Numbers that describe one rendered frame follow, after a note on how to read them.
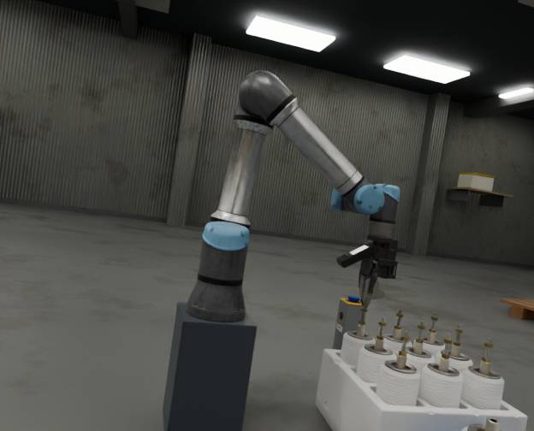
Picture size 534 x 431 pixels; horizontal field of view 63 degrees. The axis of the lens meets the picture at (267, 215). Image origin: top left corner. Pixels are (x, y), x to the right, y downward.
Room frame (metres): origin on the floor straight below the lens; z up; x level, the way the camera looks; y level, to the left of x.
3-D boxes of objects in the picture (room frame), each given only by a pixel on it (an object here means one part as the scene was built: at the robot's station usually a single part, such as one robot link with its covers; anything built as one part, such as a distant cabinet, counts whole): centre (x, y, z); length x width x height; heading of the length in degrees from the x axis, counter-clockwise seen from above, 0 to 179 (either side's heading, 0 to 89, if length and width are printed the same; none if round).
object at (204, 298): (1.12, 0.10, 0.35); 0.15 x 0.15 x 0.10
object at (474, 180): (8.64, -3.94, 1.58); 0.53 x 0.45 x 0.29; 106
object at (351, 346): (1.29, -0.32, 0.16); 0.10 x 0.10 x 0.18
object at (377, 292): (1.28, -0.34, 0.38); 0.06 x 0.03 x 0.09; 101
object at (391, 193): (1.29, -0.33, 0.65); 0.09 x 0.08 x 0.11; 95
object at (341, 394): (1.20, -0.46, 0.09); 0.39 x 0.39 x 0.18; 13
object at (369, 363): (1.18, -0.35, 0.16); 0.10 x 0.10 x 0.18
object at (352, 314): (1.47, -0.33, 0.16); 0.07 x 0.07 x 0.31; 13
